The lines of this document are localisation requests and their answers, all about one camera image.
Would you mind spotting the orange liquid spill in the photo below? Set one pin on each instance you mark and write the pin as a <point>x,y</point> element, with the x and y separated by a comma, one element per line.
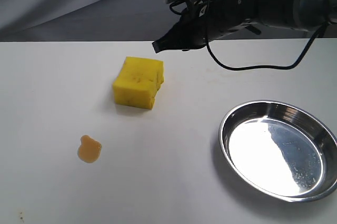
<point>89,149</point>

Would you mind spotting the stainless steel round tray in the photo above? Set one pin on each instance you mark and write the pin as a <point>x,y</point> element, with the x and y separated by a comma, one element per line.
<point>280,150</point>

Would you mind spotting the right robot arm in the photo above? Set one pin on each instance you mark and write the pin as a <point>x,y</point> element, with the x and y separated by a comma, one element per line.
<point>303,15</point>

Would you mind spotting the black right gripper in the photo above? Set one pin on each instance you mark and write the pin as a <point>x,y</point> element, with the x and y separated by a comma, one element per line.
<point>206,20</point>

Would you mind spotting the grey fabric backdrop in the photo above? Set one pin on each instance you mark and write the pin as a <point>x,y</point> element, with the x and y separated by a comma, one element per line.
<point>84,20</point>

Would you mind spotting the yellow sponge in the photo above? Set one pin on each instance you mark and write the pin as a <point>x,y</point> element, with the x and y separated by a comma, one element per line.
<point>138,82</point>

